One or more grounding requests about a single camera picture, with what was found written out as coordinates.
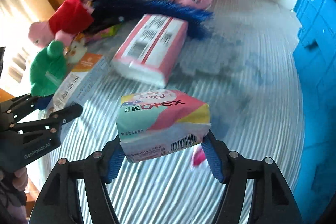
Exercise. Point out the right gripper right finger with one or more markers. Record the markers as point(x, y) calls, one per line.
point(272, 198)

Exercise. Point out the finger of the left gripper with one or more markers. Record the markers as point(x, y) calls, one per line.
point(15, 109)
point(55, 124)

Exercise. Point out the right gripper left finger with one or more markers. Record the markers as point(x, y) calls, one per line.
point(59, 202)

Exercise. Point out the colourful Kotex tissue pack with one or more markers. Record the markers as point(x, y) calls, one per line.
point(160, 122)

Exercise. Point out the person's left hand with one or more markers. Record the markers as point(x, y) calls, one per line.
point(19, 181)

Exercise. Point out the green turtle plush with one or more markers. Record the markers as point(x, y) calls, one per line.
point(48, 69)

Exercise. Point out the orange white medicine box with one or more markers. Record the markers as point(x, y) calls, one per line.
point(80, 83)

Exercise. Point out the small yellow chick plush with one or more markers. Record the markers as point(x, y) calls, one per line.
point(76, 50)

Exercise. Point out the pink white ointment tube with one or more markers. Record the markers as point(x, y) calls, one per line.
point(198, 156)

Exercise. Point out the red dress pig plush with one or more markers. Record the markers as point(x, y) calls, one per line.
point(70, 19)

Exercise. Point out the middle pink tissue pack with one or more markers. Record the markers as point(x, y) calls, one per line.
point(151, 49)

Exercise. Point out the dark blue furry plush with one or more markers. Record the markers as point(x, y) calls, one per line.
point(107, 13)

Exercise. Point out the white striped table cloth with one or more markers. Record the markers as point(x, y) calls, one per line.
point(245, 72)

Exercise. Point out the blue plastic storage crate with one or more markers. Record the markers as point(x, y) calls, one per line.
point(314, 59)

